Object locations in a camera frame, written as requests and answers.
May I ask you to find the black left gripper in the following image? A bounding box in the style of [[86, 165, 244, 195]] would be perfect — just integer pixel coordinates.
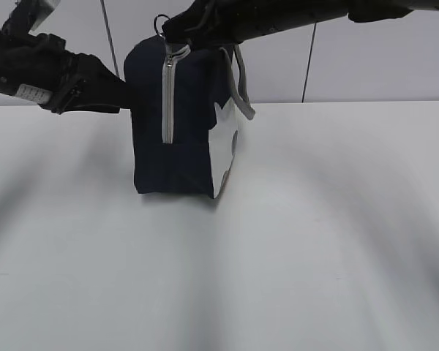
[[36, 34, 132, 114]]

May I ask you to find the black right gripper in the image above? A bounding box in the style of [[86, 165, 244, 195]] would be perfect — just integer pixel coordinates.
[[162, 0, 349, 50]]

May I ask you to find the navy blue lunch bag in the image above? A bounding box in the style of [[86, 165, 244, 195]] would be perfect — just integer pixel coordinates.
[[124, 34, 255, 199]]

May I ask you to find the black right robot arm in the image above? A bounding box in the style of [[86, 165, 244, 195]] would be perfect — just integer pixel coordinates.
[[162, 0, 439, 49]]

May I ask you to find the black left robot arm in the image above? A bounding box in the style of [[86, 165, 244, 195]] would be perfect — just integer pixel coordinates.
[[0, 1, 133, 114]]

